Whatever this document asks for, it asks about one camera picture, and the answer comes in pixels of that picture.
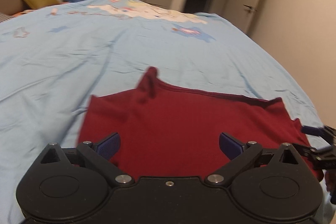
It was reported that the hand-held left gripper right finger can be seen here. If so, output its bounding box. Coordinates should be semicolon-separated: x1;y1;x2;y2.
204;132;300;187

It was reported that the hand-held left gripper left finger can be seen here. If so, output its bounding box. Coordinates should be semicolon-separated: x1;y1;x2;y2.
39;132;135;187

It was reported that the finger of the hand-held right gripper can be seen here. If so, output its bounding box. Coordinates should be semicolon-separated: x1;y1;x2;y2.
301;124;336;141
291;143;336;161

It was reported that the dark red long-sleeve shirt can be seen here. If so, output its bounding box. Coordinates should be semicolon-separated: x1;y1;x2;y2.
77;67;325;180

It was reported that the light blue printed blanket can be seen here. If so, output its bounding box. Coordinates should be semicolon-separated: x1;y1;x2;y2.
0;0;328;224

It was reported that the black white checkered pillow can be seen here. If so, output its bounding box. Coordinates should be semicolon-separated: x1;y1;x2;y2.
0;12;14;23

